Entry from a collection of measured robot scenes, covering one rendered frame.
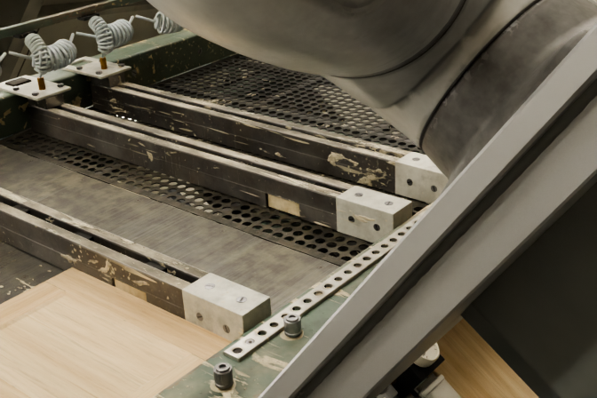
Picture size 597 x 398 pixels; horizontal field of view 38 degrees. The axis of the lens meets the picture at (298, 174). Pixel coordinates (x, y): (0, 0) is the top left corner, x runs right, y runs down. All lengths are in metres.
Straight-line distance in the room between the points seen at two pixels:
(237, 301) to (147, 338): 0.15
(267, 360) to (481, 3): 0.74
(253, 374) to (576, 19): 0.73
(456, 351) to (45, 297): 0.75
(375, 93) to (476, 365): 1.16
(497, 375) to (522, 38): 1.20
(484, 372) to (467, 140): 1.16
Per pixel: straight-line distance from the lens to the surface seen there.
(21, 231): 1.66
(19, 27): 2.24
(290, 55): 0.45
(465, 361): 1.70
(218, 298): 1.30
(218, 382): 1.15
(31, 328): 1.42
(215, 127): 2.03
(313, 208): 1.63
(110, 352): 1.33
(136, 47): 2.54
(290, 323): 1.23
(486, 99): 0.57
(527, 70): 0.57
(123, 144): 1.99
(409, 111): 0.61
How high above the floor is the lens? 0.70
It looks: 15 degrees up
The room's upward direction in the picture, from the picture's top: 43 degrees counter-clockwise
